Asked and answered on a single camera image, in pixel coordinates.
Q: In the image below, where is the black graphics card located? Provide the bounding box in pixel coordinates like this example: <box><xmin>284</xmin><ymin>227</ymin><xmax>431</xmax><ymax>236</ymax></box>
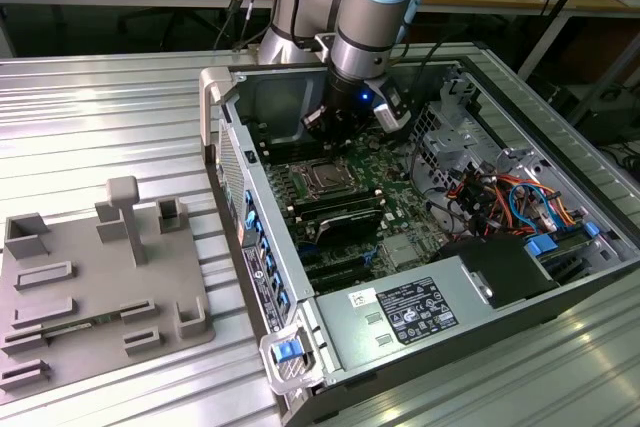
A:
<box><xmin>313</xmin><ymin>207</ymin><xmax>385</xmax><ymax>249</ymax></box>

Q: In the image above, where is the grey handle with mesh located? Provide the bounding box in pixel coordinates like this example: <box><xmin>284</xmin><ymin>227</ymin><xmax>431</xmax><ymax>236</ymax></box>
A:
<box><xmin>258</xmin><ymin>325</ymin><xmax>327</xmax><ymax>396</ymax></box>

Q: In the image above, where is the open grey PC case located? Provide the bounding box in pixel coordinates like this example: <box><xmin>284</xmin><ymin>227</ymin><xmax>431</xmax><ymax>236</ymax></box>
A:
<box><xmin>198</xmin><ymin>53</ymin><xmax>640</xmax><ymax>427</ymax></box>

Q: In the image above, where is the thin wire locking lever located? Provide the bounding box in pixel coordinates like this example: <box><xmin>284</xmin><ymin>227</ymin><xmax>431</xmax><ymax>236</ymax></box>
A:
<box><xmin>292</xmin><ymin>156</ymin><xmax>336</xmax><ymax>171</ymax></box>
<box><xmin>310</xmin><ymin>184</ymin><xmax>360</xmax><ymax>198</ymax></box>

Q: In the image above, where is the blue data cable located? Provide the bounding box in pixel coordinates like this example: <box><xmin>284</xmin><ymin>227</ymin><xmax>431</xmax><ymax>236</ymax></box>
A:
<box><xmin>507</xmin><ymin>181</ymin><xmax>569</xmax><ymax>234</ymax></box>

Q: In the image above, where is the blue release latch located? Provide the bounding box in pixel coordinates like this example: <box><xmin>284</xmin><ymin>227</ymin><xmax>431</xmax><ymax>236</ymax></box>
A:
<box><xmin>272</xmin><ymin>340</ymin><xmax>304</xmax><ymax>364</ymax></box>

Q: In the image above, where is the blue drive carrier latch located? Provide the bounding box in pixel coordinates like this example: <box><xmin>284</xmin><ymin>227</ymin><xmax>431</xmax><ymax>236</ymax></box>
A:
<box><xmin>524</xmin><ymin>234</ymin><xmax>560</xmax><ymax>261</ymax></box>

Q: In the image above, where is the small CPU plate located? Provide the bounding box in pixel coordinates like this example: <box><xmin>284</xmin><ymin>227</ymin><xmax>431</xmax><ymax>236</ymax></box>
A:
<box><xmin>309</xmin><ymin>163</ymin><xmax>347</xmax><ymax>189</ymax></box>

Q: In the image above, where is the green RAM stick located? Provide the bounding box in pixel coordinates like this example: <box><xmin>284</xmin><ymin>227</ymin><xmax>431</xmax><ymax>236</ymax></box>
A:
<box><xmin>41</xmin><ymin>310</ymin><xmax>125</xmax><ymax>337</ymax></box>

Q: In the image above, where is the green motherboard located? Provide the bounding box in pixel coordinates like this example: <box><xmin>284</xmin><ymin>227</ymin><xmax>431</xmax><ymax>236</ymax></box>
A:
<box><xmin>248</xmin><ymin>116</ymin><xmax>454</xmax><ymax>297</ymax></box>

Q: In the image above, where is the grey power supply unit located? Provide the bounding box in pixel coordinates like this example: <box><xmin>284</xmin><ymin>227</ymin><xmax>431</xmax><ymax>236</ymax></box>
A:
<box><xmin>313</xmin><ymin>252</ymin><xmax>499</xmax><ymax>374</ymax></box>

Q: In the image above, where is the black box under desk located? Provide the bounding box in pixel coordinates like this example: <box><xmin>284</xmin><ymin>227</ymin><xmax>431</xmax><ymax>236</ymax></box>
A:
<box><xmin>572</xmin><ymin>86</ymin><xmax>640</xmax><ymax>134</ymax></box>

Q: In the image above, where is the grey plastic parts rack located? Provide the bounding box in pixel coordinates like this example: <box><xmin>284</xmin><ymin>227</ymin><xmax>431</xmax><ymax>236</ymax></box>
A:
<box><xmin>0</xmin><ymin>175</ymin><xmax>218</xmax><ymax>394</ymax></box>

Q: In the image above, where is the black CPU socket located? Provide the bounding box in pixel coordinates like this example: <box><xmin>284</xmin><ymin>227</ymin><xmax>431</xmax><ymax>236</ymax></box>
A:
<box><xmin>288</xmin><ymin>156</ymin><xmax>360</xmax><ymax>197</ymax></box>

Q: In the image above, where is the orange red wire bundle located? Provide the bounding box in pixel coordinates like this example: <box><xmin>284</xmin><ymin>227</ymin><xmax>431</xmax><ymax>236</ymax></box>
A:
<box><xmin>439</xmin><ymin>170</ymin><xmax>586</xmax><ymax>241</ymax></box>

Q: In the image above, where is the black plastic air shroud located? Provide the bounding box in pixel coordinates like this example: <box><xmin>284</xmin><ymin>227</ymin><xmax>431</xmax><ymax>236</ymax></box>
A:
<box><xmin>430</xmin><ymin>233</ymin><xmax>560</xmax><ymax>311</ymax></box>

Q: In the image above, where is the perforated metal drive cage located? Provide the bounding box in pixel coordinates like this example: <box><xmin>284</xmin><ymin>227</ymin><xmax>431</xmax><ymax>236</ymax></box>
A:
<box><xmin>409</xmin><ymin>98</ymin><xmax>504</xmax><ymax>198</ymax></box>

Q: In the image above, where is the grey case handle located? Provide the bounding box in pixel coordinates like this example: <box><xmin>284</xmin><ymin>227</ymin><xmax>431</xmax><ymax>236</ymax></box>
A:
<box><xmin>198</xmin><ymin>66</ymin><xmax>237</xmax><ymax>147</ymax></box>

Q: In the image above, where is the metal socket cover frame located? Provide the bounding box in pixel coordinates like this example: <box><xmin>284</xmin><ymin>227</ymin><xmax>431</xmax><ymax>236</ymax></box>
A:
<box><xmin>293</xmin><ymin>158</ymin><xmax>359</xmax><ymax>196</ymax></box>

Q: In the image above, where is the black expansion slot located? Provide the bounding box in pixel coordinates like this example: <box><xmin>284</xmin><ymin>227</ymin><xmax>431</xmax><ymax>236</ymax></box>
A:
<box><xmin>299</xmin><ymin>248</ymin><xmax>375</xmax><ymax>294</ymax></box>

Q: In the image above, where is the silver chipset heatsink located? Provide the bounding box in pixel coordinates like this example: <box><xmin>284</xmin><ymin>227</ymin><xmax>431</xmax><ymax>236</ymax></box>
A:
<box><xmin>382</xmin><ymin>235</ymin><xmax>420</xmax><ymax>269</ymax></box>

